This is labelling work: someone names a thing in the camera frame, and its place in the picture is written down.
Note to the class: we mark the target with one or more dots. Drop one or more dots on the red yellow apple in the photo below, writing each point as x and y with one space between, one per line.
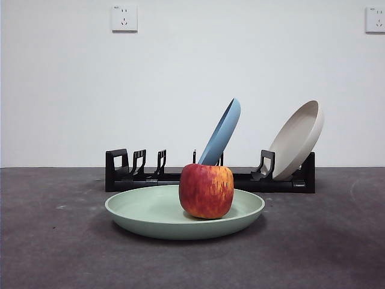
207 192

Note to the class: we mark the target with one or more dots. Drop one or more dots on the green plate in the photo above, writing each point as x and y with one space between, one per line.
144 210

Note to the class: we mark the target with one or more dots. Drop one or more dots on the blue plate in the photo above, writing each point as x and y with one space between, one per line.
224 135

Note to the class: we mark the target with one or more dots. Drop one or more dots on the black plate rack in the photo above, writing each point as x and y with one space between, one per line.
120 183

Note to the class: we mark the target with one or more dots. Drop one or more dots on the beige plate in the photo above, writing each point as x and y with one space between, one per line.
297 138

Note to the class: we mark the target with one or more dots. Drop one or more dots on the white wall socket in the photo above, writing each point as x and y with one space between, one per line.
124 18
376 19

